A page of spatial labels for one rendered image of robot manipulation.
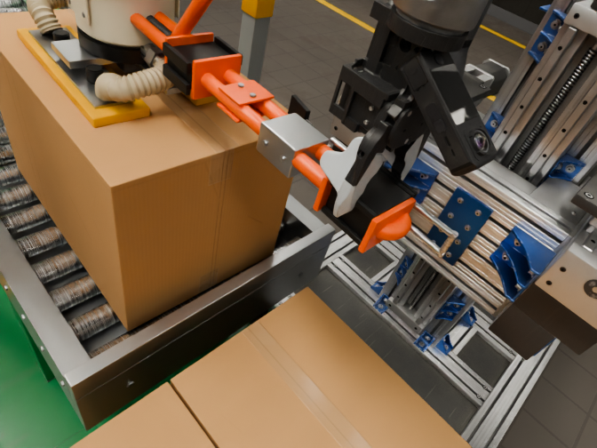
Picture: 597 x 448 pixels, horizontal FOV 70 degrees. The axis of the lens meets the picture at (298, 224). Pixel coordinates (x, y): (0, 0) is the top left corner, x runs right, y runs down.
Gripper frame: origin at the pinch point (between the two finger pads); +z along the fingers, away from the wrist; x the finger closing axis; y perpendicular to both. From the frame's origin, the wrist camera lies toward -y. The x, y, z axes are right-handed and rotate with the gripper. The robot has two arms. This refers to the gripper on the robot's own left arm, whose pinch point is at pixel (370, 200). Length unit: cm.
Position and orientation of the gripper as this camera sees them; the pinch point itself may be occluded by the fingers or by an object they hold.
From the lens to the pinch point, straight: 50.6
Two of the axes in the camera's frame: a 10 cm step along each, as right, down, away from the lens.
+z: -2.2, 6.9, 6.9
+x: -7.3, 3.5, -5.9
